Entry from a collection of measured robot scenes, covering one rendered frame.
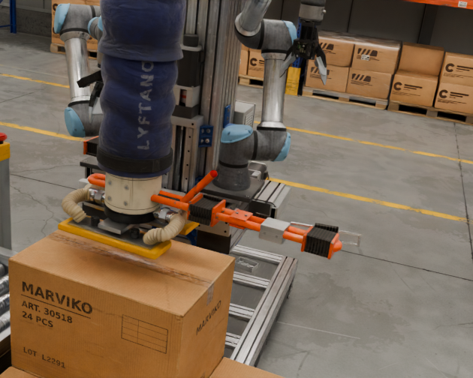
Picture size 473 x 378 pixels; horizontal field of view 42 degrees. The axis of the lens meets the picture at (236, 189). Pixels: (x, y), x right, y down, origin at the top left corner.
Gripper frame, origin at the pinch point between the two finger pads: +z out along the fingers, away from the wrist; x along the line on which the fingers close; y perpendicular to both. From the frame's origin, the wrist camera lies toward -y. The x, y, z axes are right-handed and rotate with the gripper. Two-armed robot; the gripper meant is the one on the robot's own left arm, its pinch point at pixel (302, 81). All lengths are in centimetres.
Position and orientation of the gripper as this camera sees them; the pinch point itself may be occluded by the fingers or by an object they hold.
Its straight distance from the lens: 204.4
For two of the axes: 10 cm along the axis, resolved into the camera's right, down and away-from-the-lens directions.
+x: 9.5, 2.1, -2.3
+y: -2.9, 3.2, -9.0
